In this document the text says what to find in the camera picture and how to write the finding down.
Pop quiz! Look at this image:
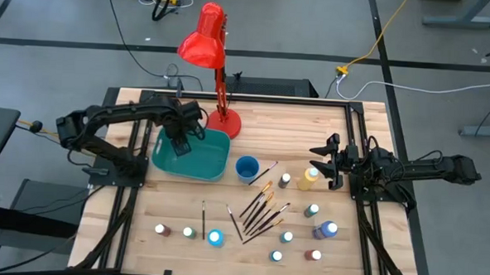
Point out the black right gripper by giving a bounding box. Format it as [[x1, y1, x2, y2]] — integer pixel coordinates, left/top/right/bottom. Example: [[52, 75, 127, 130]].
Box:
[[307, 131, 385, 193]]

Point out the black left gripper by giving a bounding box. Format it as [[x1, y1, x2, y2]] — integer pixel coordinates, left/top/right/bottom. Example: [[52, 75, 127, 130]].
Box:
[[161, 97, 209, 159]]

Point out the teal plastic bin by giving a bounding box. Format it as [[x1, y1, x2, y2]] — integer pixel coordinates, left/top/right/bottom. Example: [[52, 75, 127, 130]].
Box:
[[150, 124, 233, 184]]

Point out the yellow paint bottle white cap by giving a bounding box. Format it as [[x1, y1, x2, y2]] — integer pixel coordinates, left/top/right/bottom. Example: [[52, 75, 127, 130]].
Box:
[[295, 166, 321, 192]]

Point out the blue plastic cup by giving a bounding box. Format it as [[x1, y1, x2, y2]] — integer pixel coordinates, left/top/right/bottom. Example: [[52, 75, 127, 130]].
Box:
[[234, 155, 261, 186]]

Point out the large purple paint bottle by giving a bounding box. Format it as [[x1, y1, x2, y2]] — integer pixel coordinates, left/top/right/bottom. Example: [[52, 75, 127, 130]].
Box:
[[311, 220, 340, 242]]

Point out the brown paint bottle white cap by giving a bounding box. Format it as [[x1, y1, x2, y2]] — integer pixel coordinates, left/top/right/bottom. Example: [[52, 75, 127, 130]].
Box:
[[154, 222, 172, 238]]

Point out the large turquoise paint bottle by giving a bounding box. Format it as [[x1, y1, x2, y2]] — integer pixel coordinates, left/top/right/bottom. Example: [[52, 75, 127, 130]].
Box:
[[206, 228, 226, 248]]

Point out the thin black paintbrush green tip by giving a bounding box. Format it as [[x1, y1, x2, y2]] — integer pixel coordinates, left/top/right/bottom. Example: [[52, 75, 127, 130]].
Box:
[[200, 200, 208, 241]]

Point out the black paintbrush dark ferrule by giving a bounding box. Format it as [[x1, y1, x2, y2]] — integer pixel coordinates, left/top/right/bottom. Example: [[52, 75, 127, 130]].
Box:
[[247, 201, 278, 238]]

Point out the red desk lamp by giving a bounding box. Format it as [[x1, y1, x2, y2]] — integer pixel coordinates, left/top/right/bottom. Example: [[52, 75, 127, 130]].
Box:
[[173, 0, 248, 141]]

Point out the grey desk foot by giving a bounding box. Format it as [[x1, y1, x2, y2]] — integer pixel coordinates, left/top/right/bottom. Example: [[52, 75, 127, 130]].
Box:
[[458, 123, 490, 138]]

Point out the grey desk leg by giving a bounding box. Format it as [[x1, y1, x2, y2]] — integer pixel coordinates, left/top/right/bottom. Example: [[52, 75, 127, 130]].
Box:
[[421, 0, 490, 31]]

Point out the black flat bar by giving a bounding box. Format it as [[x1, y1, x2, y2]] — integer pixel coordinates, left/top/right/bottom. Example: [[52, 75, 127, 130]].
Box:
[[0, 200, 80, 239]]

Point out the white floor cable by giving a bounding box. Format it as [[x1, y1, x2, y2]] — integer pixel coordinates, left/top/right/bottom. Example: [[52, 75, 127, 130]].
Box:
[[334, 70, 490, 108]]

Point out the long black floor cable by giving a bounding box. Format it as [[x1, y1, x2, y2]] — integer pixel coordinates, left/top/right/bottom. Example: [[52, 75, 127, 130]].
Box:
[[101, 0, 209, 92]]

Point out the yellow floor cable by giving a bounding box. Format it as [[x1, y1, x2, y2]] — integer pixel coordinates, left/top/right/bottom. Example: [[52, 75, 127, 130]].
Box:
[[334, 0, 413, 79]]

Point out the black coiled cable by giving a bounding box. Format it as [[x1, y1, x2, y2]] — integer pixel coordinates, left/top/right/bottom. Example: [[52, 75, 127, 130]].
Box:
[[151, 0, 171, 22]]

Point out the white coiled cable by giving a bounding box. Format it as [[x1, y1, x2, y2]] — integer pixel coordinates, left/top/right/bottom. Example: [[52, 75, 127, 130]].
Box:
[[137, 0, 194, 10]]

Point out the yellow cable black connector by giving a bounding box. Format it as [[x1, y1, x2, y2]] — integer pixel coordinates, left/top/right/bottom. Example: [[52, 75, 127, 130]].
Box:
[[15, 118, 85, 154]]

